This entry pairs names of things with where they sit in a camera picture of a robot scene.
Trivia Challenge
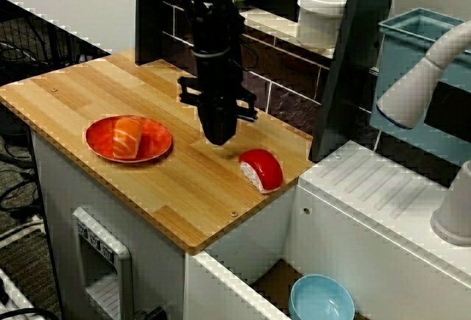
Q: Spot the red tuna sushi toy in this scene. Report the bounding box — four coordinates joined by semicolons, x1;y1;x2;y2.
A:
238;148;284;195

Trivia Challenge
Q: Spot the blue plastic bin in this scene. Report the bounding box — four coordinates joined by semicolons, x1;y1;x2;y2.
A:
369;7;471;166

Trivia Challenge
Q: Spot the white toy kitchen cabinet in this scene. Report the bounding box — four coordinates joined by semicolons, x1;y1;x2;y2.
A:
29;128;471;320

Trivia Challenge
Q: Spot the orange salmon sushi toy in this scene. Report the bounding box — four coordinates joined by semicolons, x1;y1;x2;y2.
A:
112;117;144;160

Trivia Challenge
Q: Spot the white plastic container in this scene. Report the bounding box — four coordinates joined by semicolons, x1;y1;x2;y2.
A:
296;0;349;51

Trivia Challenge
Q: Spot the red plate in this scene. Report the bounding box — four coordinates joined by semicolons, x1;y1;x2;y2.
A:
85;115;174;163

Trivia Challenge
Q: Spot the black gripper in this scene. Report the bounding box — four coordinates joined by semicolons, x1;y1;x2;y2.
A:
177;49;258;147

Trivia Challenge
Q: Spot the white power strip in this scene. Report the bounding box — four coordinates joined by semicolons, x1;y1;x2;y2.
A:
0;216;45;249

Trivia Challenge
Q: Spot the aluminium frame rail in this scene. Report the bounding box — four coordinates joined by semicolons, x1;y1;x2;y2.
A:
0;268;36;320

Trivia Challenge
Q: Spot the cream shelf ledge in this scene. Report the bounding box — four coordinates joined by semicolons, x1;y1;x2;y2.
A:
140;0;338;60

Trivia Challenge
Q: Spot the dark tiled backsplash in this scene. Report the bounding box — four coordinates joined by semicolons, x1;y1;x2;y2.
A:
161;0;383;152

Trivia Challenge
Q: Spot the black cable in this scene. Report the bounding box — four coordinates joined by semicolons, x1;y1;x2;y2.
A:
0;307;51;320

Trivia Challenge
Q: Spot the black wire mesh panel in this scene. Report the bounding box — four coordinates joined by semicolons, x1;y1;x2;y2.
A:
0;10;107;74

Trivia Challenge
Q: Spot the dark upright shelf panel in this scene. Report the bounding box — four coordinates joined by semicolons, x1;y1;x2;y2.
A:
310;0;402;163
135;0;177;66

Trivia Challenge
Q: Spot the grey toy faucet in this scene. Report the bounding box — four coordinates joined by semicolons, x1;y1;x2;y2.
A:
375;20;471;247

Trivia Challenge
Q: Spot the light blue bowl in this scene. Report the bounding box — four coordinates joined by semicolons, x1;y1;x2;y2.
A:
288;274;356;320

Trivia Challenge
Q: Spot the grey dispenser panel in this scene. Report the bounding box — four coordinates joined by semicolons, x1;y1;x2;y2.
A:
71;207;134;320

